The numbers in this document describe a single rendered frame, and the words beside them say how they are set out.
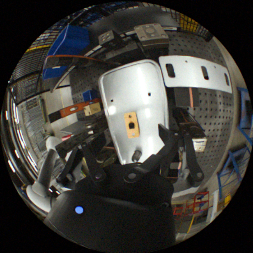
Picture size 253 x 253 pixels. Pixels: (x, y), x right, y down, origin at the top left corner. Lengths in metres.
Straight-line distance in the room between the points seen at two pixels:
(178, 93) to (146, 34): 0.19
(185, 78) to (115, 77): 0.22
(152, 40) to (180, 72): 0.12
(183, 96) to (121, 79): 0.20
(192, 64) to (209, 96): 0.39
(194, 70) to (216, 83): 0.09
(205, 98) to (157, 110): 0.44
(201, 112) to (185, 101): 0.36
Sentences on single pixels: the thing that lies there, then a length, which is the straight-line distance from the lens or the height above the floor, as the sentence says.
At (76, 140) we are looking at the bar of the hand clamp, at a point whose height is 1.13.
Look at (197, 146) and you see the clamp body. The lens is 0.28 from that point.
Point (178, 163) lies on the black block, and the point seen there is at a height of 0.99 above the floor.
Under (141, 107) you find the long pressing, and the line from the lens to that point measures 0.27.
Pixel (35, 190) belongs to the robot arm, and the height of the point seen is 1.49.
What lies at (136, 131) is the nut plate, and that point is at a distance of 0.29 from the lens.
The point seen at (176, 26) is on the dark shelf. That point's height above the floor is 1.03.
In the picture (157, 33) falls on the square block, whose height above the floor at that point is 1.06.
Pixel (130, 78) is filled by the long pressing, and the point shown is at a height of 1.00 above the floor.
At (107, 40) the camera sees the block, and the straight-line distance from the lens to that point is 0.27.
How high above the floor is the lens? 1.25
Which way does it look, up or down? 55 degrees down
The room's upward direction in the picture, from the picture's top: 134 degrees counter-clockwise
